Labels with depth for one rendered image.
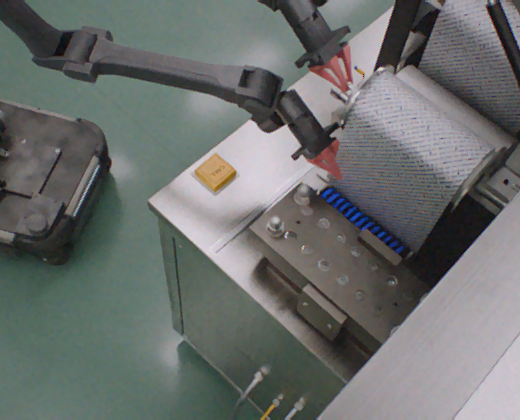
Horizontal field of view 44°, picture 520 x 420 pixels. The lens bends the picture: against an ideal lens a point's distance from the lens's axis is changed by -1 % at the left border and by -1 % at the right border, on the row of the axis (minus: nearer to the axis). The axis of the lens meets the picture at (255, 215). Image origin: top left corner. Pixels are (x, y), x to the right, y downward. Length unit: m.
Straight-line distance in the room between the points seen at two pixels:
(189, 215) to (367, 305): 0.46
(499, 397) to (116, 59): 0.94
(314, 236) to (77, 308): 1.26
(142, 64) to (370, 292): 0.63
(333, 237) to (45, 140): 1.41
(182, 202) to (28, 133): 1.12
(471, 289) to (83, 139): 1.97
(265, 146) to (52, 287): 1.14
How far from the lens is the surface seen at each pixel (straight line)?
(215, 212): 1.47
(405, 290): 1.30
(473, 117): 1.30
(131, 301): 2.36
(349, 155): 1.27
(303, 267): 1.28
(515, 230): 0.66
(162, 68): 1.32
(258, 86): 1.26
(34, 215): 2.20
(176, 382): 2.26
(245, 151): 1.56
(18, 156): 2.42
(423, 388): 0.57
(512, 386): 0.84
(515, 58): 0.72
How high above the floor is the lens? 2.18
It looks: 60 degrees down
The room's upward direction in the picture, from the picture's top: 7 degrees clockwise
